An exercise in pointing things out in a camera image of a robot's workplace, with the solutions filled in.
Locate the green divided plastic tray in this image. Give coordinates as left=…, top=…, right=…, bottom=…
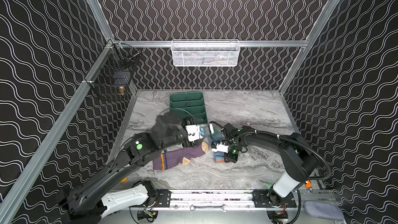
left=169, top=91, right=208, bottom=124

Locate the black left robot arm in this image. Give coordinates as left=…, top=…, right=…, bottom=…
left=59, top=112, right=194, bottom=224

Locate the orange handled tool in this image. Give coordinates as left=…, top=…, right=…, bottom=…
left=305, top=180, right=313, bottom=192

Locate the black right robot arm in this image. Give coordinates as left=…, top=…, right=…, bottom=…
left=221, top=123, right=332, bottom=207

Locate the white mesh wall basket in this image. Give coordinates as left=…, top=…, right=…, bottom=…
left=171, top=39, right=240, bottom=67

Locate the black wire wall basket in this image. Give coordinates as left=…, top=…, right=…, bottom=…
left=88, top=41, right=142, bottom=102

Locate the purple striped sock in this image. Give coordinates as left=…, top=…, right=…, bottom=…
left=152, top=142, right=209, bottom=171

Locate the grey cloth pad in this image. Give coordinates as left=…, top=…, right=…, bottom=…
left=304, top=201, right=344, bottom=222

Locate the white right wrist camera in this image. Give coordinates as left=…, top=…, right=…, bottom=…
left=211, top=144, right=229, bottom=153

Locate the blue orange striped sock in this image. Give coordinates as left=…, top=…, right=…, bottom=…
left=205, top=124, right=225, bottom=163

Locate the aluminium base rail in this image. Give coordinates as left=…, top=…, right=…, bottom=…
left=127, top=189, right=336, bottom=211

